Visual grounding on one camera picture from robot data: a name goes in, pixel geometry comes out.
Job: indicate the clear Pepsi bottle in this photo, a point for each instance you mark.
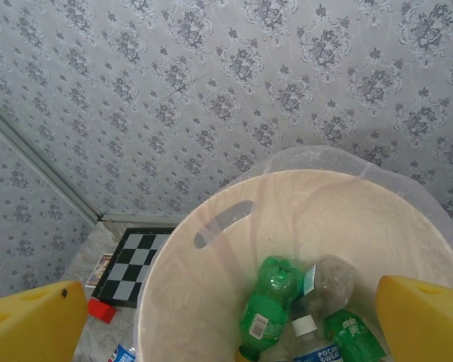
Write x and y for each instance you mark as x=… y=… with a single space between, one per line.
x=122 y=354

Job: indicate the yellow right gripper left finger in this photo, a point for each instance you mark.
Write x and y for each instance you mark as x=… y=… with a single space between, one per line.
x=26 y=328

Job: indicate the clear bottle blue label strip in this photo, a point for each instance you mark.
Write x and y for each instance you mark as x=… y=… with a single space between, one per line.
x=332 y=279

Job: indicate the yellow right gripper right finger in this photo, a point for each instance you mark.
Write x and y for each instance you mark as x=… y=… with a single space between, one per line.
x=426 y=324

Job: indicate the clear plastic bin liner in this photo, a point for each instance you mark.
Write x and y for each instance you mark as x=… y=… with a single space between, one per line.
x=324 y=158

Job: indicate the Pocari Sweat bottle white cap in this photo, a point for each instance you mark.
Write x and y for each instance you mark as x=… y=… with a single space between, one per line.
x=306 y=326

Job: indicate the green bottle with white script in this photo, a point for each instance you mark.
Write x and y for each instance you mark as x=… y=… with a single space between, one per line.
x=351 y=332

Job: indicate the black and white chessboard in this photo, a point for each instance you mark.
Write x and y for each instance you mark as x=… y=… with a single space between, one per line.
x=132 y=260

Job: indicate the green bottle with barcode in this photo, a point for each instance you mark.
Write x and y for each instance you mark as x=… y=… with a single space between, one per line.
x=264 y=313

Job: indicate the red block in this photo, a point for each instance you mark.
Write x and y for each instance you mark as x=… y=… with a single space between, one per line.
x=100 y=309

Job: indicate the small picture card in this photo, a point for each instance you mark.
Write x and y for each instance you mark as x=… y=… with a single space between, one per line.
x=100 y=269

